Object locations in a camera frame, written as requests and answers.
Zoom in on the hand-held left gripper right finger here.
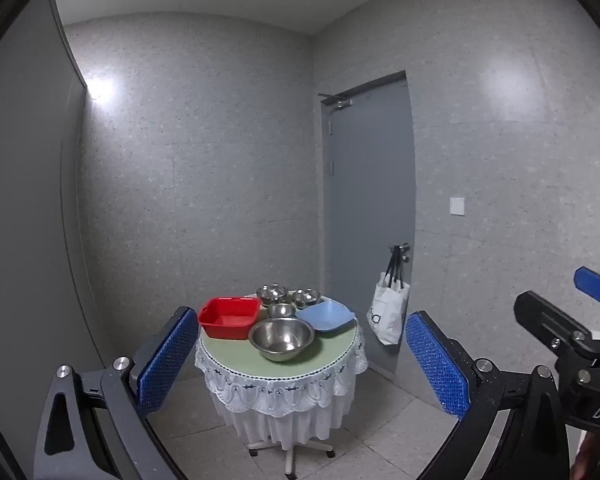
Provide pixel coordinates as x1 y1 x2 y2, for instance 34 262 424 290
404 310 571 480

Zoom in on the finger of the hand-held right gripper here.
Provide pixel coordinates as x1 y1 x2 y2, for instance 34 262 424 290
573 266 600 319
513 290 595 357

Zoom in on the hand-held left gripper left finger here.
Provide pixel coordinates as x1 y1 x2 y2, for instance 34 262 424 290
34 305 201 480

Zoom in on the red plastic basin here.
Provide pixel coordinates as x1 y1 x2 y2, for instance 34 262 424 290
198 296 262 341

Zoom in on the large steel bowl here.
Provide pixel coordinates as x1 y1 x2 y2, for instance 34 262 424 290
248 317 315 363

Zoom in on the person's right hand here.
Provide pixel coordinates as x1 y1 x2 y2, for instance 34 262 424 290
570 434 600 480

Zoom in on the white tote bag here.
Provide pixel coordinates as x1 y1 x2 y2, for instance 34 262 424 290
367 247 411 346

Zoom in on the round table, green cloth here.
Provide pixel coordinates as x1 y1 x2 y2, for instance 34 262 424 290
194 290 369 453

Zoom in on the white table base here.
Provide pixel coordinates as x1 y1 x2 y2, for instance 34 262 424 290
245 439 336 479

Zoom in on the grey door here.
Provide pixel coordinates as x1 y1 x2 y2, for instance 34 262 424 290
321 72 417 377

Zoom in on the metal door closer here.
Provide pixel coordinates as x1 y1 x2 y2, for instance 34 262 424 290
317 91 354 109

